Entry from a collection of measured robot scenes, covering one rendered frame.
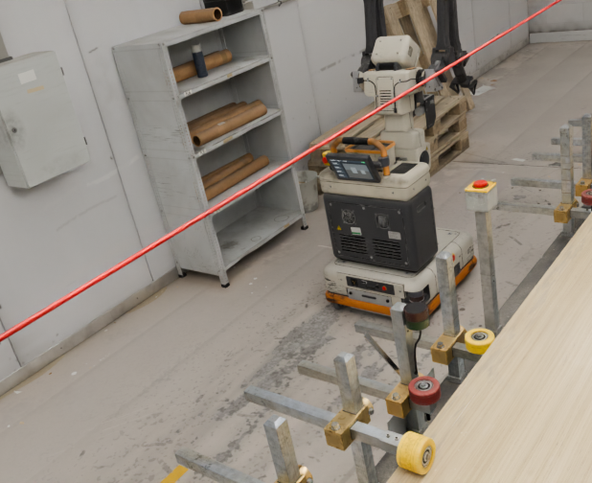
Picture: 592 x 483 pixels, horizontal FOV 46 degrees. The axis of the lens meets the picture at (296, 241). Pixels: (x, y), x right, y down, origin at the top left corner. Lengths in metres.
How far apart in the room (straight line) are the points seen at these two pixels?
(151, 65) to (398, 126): 1.43
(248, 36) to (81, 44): 1.13
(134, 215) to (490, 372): 3.03
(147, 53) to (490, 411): 2.98
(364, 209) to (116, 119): 1.65
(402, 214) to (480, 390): 1.77
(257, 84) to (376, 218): 1.65
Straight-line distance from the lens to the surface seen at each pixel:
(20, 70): 3.76
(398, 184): 3.39
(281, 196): 5.06
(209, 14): 4.43
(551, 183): 3.12
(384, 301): 3.69
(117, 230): 4.40
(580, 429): 1.71
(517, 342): 1.97
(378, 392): 1.92
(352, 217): 3.63
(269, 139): 4.92
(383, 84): 3.68
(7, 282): 4.06
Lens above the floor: 2.03
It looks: 25 degrees down
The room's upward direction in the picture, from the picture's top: 12 degrees counter-clockwise
